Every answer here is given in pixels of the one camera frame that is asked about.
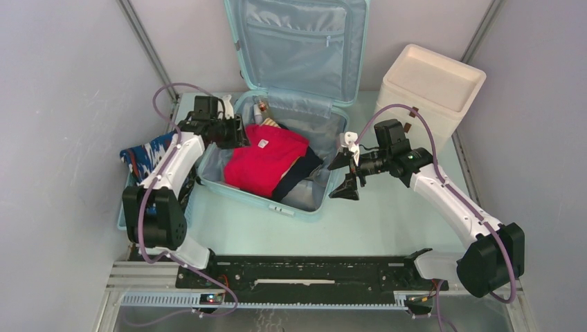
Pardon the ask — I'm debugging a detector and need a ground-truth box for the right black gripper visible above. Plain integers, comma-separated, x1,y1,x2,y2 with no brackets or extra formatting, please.
327,149,390,201

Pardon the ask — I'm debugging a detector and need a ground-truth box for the blue white red garment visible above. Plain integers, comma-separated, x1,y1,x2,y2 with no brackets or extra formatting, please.
119,131,175,185

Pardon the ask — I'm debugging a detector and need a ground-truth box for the light blue ribbed suitcase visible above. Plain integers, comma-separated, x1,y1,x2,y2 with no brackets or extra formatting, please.
197,0,370,224

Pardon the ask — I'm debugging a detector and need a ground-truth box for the yellow white striped garment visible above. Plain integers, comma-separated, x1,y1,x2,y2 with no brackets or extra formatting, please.
260,118,281,128

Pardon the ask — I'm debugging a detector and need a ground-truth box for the black white patterned garment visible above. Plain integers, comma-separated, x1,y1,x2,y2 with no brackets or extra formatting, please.
177,165,199,213

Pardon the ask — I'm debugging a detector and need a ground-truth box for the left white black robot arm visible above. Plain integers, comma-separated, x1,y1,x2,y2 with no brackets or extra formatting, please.
122,95,249,288

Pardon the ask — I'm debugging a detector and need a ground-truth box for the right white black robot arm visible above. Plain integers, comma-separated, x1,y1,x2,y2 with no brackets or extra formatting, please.
328,119,525,297

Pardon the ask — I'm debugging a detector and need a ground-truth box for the dark navy garment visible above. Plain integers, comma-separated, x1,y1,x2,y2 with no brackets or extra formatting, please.
270,147,323,202

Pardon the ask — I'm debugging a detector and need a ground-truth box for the cream plastic drawer cabinet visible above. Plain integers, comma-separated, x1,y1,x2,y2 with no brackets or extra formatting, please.
374,44,487,153

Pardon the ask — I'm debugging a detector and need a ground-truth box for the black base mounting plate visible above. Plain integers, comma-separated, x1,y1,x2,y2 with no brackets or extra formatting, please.
205,255,437,306

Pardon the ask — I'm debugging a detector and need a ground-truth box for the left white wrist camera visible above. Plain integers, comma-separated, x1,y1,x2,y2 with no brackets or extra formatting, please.
219,94,234,119

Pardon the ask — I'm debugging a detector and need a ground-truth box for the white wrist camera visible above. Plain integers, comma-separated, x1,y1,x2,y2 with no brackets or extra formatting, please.
337,131,361,166
219,94,234,119

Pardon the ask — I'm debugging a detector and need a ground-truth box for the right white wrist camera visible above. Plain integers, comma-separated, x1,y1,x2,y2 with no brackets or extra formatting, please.
337,131,361,166

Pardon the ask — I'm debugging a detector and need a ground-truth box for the aluminium frame rail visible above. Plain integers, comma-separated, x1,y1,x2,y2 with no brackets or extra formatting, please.
93,261,537,332

